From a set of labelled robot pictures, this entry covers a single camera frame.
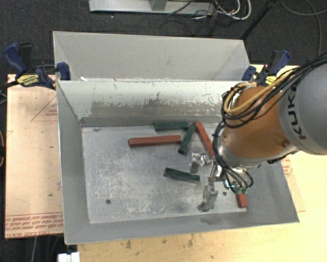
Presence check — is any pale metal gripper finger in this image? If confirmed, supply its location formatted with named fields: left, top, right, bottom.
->
left=197, top=183, right=219, bottom=213
left=189, top=152, right=216, bottom=174

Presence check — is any dark green flat block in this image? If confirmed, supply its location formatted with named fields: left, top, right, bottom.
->
left=163, top=166, right=201, bottom=185
left=177, top=122, right=198, bottom=156
left=153, top=121, right=190, bottom=132

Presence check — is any brown cardboard board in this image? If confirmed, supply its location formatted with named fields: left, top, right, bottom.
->
left=4, top=74, right=307, bottom=240

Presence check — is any grey metal bin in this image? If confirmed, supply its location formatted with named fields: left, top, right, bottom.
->
left=52, top=31, right=300, bottom=246

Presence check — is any red-brown flat block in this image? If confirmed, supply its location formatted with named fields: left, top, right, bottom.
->
left=194, top=121, right=216, bottom=159
left=235, top=192, right=248, bottom=209
left=128, top=134, right=182, bottom=148

